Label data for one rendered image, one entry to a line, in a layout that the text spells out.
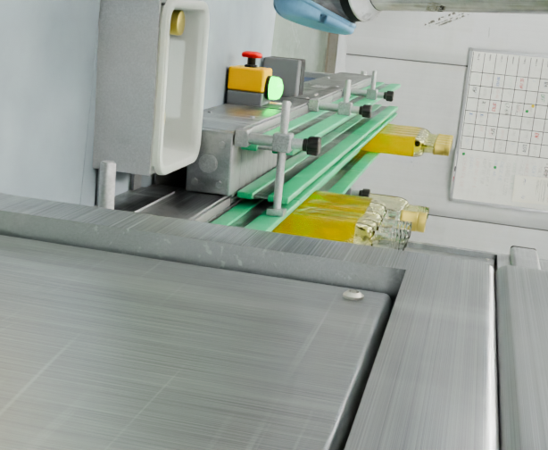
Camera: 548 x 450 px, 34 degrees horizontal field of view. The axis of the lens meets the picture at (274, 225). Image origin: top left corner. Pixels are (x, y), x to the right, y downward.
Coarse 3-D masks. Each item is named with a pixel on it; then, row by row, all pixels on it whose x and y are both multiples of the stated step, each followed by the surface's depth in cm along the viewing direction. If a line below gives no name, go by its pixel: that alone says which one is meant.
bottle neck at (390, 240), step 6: (378, 234) 140; (384, 234) 140; (390, 234) 140; (396, 234) 140; (402, 234) 140; (378, 240) 139; (384, 240) 139; (390, 240) 139; (396, 240) 139; (402, 240) 139; (378, 246) 140; (384, 246) 140; (390, 246) 139; (396, 246) 139; (402, 246) 139
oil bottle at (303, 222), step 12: (288, 216) 140; (300, 216) 140; (312, 216) 140; (324, 216) 141; (336, 216) 142; (348, 216) 142; (276, 228) 141; (288, 228) 141; (300, 228) 140; (312, 228) 140; (324, 228) 139; (336, 228) 139; (348, 228) 139; (360, 228) 138; (372, 228) 140; (336, 240) 139; (348, 240) 139; (360, 240) 139; (372, 240) 140
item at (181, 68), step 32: (192, 0) 119; (160, 32) 112; (192, 32) 127; (160, 64) 112; (192, 64) 128; (160, 96) 113; (192, 96) 129; (160, 128) 114; (192, 128) 130; (160, 160) 115; (192, 160) 128
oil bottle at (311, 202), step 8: (312, 200) 154; (320, 200) 155; (328, 200) 155; (336, 208) 151; (344, 208) 150; (352, 208) 150; (360, 208) 151; (368, 208) 152; (376, 208) 153; (376, 216) 150
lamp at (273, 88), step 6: (270, 78) 172; (276, 78) 172; (270, 84) 172; (276, 84) 171; (282, 84) 173; (264, 90) 172; (270, 90) 172; (276, 90) 172; (282, 90) 174; (270, 96) 173; (276, 96) 172
